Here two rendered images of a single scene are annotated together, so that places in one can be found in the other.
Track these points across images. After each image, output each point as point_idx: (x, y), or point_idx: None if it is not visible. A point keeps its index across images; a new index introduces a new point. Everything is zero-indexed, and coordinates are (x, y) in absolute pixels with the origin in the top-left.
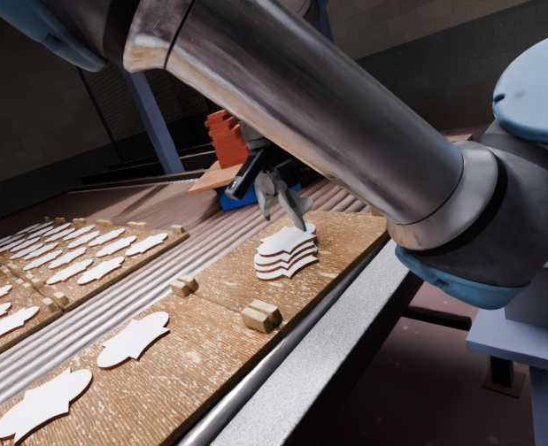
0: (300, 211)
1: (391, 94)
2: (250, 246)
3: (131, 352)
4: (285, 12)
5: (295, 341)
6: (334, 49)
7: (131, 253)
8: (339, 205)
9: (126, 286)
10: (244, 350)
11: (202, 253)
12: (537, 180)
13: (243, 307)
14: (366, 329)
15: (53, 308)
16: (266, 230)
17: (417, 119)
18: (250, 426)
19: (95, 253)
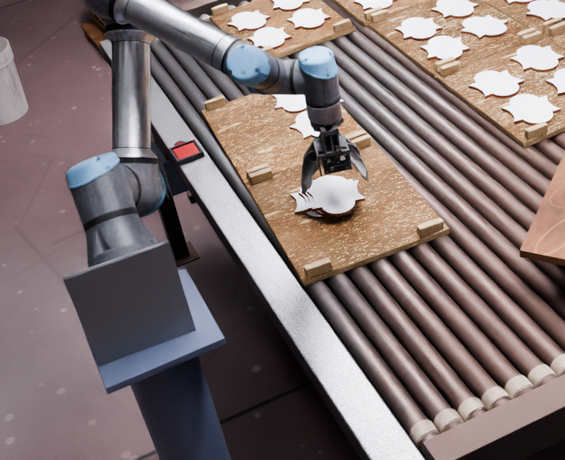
0: (305, 180)
1: (115, 109)
2: (389, 185)
3: (298, 123)
4: (112, 65)
5: (242, 195)
6: (113, 83)
7: (512, 99)
8: (413, 269)
9: (446, 110)
10: (245, 169)
11: (454, 160)
12: None
13: (288, 172)
14: (214, 221)
15: (435, 68)
16: (415, 199)
17: (113, 122)
18: (205, 172)
19: None
